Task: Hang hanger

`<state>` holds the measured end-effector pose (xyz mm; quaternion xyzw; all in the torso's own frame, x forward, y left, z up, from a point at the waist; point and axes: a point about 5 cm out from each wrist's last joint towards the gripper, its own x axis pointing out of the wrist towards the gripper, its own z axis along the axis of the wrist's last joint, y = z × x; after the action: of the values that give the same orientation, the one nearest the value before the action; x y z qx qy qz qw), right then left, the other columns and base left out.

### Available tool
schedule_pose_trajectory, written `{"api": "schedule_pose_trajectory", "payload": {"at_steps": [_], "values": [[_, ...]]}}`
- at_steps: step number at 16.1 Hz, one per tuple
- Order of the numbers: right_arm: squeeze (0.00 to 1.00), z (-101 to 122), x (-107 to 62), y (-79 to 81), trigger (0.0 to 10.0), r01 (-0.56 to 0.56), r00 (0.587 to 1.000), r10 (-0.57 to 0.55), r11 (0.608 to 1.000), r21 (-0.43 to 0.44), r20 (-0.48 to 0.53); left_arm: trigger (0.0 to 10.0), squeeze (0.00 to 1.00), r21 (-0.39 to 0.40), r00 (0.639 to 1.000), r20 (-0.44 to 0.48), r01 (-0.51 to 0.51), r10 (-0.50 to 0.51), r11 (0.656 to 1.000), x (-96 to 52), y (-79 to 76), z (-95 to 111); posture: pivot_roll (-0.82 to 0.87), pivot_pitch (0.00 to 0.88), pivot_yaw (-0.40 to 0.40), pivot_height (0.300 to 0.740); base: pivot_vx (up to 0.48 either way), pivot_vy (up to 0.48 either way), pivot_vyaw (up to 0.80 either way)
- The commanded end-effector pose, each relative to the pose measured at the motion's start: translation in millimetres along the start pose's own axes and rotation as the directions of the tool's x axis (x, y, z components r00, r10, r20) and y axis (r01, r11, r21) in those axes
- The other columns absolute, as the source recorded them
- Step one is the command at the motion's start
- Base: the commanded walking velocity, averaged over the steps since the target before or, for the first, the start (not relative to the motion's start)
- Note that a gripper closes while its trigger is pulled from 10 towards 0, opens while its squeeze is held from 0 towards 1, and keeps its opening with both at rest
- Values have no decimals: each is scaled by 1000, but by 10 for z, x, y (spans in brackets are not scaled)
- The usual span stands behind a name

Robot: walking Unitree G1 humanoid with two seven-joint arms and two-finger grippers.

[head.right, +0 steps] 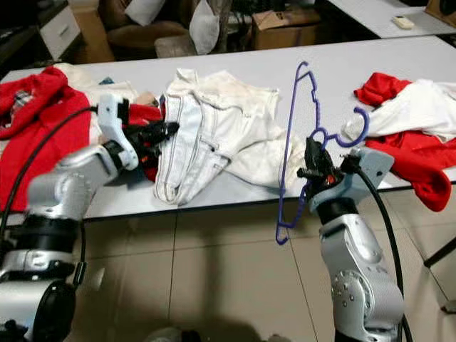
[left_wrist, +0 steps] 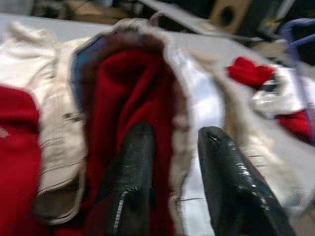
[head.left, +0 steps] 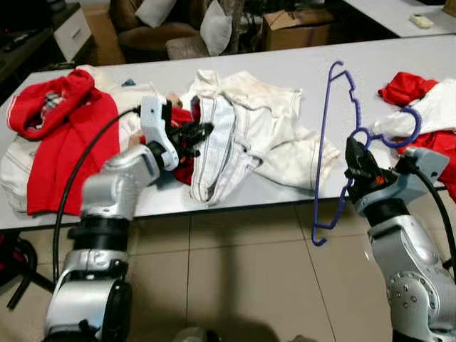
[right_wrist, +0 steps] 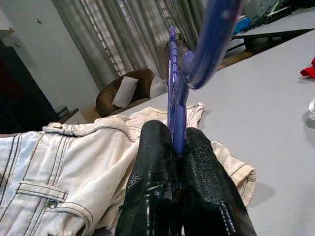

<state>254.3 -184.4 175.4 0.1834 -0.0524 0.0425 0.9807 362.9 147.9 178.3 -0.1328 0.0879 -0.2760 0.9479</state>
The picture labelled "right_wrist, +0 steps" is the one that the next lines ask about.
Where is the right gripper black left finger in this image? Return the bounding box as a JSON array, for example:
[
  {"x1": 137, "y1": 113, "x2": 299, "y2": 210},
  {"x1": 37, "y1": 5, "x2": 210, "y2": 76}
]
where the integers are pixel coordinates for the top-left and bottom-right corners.
[{"x1": 115, "y1": 120, "x2": 178, "y2": 236}]

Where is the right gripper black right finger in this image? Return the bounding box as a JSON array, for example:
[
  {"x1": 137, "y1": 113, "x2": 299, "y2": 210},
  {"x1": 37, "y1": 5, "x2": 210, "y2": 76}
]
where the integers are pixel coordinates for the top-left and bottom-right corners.
[{"x1": 178, "y1": 127, "x2": 256, "y2": 236}]

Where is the cream denim jacket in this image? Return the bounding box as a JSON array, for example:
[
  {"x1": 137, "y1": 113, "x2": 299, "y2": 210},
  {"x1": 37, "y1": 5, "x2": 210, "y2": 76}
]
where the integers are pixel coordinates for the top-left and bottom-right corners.
[{"x1": 0, "y1": 102, "x2": 256, "y2": 236}]

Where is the purple clothes hanger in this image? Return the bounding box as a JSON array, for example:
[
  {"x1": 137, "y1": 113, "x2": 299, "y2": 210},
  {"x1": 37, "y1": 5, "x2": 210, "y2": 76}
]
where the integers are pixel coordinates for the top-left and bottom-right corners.
[{"x1": 167, "y1": 0, "x2": 246, "y2": 158}]

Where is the white pillow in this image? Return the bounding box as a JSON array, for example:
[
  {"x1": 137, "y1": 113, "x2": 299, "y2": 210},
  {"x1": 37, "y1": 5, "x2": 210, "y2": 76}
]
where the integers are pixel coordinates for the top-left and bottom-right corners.
[{"x1": 149, "y1": 78, "x2": 169, "y2": 98}]

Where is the grey pillow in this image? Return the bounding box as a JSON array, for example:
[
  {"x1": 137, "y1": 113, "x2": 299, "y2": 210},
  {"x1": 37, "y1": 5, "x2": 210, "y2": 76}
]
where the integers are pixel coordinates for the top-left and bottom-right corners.
[{"x1": 112, "y1": 76, "x2": 138, "y2": 108}]

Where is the brown armchair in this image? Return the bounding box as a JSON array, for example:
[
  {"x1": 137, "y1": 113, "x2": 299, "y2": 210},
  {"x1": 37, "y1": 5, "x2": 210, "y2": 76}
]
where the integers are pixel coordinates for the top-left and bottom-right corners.
[{"x1": 95, "y1": 68, "x2": 155, "y2": 118}]

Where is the clear plastic item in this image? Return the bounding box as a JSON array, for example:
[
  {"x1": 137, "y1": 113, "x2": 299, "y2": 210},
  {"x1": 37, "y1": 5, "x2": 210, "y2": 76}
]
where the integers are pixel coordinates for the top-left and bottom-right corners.
[{"x1": 305, "y1": 96, "x2": 315, "y2": 121}]

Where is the grey pleated curtain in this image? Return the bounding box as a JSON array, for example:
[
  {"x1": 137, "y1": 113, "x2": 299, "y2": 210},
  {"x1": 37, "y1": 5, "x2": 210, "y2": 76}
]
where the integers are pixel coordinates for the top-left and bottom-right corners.
[{"x1": 53, "y1": 0, "x2": 206, "y2": 77}]

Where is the red cloth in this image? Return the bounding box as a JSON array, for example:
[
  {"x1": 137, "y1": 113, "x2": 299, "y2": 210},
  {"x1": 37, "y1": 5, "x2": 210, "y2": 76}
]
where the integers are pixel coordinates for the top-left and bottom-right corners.
[{"x1": 300, "y1": 56, "x2": 315, "y2": 79}]

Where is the dark wooden cabinet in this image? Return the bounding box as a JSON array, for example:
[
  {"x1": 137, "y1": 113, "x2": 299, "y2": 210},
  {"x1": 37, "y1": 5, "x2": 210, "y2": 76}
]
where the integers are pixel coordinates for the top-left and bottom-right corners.
[{"x1": 0, "y1": 39, "x2": 79, "y2": 135}]

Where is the blue plastic item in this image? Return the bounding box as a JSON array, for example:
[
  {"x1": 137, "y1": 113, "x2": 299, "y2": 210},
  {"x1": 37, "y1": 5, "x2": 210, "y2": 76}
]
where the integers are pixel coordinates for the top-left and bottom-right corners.
[{"x1": 233, "y1": 14, "x2": 252, "y2": 35}]

